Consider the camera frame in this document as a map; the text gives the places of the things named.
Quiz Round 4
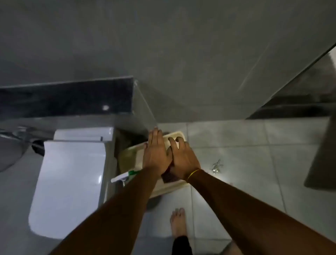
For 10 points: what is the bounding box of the person's left forearm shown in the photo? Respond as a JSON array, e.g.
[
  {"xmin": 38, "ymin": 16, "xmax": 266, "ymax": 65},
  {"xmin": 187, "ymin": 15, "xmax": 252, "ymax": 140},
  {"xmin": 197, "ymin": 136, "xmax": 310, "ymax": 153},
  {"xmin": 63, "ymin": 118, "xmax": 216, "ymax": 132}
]
[{"xmin": 49, "ymin": 168, "xmax": 161, "ymax": 255}]

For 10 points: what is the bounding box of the yellow wrist band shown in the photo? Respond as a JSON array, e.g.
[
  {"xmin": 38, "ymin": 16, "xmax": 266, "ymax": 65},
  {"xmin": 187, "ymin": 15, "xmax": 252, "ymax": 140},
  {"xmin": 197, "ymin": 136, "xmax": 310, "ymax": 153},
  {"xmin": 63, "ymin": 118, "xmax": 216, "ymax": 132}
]
[{"xmin": 187, "ymin": 169, "xmax": 202, "ymax": 183}]

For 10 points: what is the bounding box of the person's right forearm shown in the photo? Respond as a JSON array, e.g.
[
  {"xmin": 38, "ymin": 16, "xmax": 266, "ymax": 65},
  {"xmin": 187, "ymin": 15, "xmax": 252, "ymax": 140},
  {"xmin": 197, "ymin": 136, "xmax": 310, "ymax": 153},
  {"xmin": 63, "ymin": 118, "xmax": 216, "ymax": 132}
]
[{"xmin": 188, "ymin": 170, "xmax": 336, "ymax": 255}]

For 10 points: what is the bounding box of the dark grey door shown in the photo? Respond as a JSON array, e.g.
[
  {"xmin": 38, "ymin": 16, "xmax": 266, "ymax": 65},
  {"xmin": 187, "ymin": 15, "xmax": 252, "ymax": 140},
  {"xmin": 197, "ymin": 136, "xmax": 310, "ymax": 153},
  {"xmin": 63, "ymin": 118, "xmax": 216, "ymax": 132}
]
[{"xmin": 304, "ymin": 112, "xmax": 336, "ymax": 190}]

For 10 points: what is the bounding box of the person's bare foot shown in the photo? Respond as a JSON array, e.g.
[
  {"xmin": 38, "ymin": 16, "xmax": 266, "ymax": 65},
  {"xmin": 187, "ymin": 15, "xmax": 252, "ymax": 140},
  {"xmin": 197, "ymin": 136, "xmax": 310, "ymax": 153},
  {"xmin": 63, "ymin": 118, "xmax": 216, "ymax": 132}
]
[{"xmin": 170, "ymin": 208, "xmax": 188, "ymax": 238}]

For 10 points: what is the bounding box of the metal hose fitting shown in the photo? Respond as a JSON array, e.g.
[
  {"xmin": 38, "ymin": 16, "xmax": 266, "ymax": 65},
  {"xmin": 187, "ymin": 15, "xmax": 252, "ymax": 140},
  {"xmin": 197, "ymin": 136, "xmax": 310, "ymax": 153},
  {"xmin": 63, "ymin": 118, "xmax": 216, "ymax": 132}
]
[{"xmin": 0, "ymin": 127, "xmax": 45, "ymax": 156}]

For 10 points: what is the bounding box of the white toilet lid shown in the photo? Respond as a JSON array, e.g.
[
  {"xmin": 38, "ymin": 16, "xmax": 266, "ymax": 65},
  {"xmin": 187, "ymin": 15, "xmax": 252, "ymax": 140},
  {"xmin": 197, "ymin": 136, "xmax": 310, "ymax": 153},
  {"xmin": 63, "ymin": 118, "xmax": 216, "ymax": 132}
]
[{"xmin": 28, "ymin": 140, "xmax": 107, "ymax": 240}]

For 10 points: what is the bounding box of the person's left hand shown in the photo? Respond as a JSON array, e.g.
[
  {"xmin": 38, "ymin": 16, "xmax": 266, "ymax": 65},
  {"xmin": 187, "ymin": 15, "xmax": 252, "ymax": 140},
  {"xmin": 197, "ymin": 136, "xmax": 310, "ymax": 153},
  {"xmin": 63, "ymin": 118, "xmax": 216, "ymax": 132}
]
[{"xmin": 142, "ymin": 127, "xmax": 173, "ymax": 176}]

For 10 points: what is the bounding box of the person's right hand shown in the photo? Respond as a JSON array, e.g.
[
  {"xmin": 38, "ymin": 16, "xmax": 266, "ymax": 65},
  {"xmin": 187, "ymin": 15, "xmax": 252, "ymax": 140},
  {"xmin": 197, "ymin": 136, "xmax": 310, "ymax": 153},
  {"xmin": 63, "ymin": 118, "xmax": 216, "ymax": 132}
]
[{"xmin": 167, "ymin": 136, "xmax": 202, "ymax": 181}]

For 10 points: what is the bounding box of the white toilet tank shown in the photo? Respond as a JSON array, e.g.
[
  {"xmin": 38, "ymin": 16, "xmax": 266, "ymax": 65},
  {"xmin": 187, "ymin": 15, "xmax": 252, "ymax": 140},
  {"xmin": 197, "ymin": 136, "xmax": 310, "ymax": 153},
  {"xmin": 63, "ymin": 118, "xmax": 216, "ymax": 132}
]
[{"xmin": 54, "ymin": 127, "xmax": 115, "ymax": 142}]

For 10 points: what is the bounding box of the person's black trouser leg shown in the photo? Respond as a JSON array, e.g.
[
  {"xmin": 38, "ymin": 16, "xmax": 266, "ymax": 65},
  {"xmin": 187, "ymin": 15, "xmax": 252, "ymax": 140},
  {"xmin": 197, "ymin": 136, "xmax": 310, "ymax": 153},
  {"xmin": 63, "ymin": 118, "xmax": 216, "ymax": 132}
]
[{"xmin": 172, "ymin": 236, "xmax": 194, "ymax": 255}]

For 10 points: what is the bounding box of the black stone ledge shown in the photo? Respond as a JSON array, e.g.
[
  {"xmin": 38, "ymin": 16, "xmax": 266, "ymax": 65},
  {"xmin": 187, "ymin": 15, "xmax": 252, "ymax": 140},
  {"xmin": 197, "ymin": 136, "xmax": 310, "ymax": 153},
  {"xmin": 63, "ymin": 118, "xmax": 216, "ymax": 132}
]
[{"xmin": 0, "ymin": 76, "xmax": 134, "ymax": 119}]

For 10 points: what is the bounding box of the beige plastic basket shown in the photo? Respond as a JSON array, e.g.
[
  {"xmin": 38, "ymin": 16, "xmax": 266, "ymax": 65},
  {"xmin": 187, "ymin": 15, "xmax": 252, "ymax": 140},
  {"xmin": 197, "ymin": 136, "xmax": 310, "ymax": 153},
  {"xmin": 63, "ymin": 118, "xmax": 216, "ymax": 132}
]
[{"xmin": 119, "ymin": 130, "xmax": 190, "ymax": 198}]

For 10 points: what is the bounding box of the small metal floor object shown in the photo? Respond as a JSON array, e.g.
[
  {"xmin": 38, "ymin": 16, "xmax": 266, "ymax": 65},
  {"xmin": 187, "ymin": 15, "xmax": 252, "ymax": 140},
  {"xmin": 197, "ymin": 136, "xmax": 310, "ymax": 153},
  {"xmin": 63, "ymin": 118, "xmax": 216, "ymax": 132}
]
[{"xmin": 212, "ymin": 159, "xmax": 224, "ymax": 175}]

